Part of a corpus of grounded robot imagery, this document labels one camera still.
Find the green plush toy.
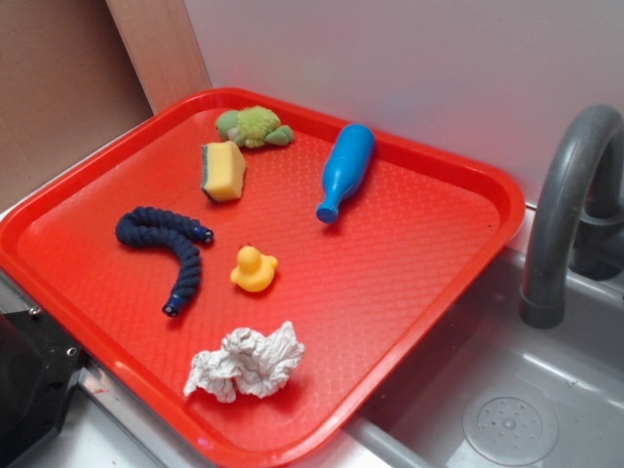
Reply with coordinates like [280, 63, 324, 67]
[215, 106, 294, 149]

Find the yellow sponge with green pad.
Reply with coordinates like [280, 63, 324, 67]
[201, 141, 247, 203]

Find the grey plastic sink basin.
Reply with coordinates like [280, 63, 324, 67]
[347, 250, 623, 467]

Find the navy blue braided rope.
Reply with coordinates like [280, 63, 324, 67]
[114, 206, 216, 319]

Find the blue plastic bottle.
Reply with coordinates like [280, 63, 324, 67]
[316, 124, 376, 224]

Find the red plastic tray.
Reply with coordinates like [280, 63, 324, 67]
[1, 89, 525, 467]

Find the yellow rubber duck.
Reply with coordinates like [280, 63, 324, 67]
[230, 246, 278, 293]

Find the crumpled white paper towel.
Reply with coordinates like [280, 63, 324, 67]
[183, 321, 305, 404]

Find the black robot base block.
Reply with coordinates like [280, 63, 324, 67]
[1, 310, 85, 467]

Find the grey toy faucet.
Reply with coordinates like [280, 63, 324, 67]
[520, 104, 623, 329]

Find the wooden board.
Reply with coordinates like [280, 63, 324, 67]
[106, 0, 212, 113]

